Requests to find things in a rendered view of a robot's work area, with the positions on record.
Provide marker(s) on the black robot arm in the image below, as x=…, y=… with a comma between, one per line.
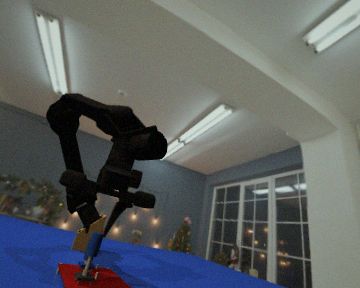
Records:
x=132, y=140

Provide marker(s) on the red circuit board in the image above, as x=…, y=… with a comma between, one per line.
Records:
x=85, y=274

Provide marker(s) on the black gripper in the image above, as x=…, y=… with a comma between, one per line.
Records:
x=79, y=180

